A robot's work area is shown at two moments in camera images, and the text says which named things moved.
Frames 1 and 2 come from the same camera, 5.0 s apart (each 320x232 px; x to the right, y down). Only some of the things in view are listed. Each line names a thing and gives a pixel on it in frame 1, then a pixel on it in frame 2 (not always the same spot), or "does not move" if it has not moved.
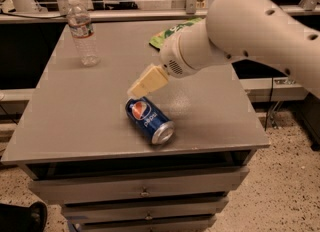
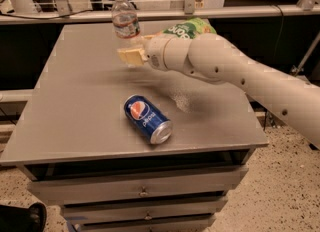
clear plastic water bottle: (82, 32) -> (126, 25)
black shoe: (17, 218) does not move
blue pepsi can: (149, 121) does not move
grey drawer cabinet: (76, 144) does not move
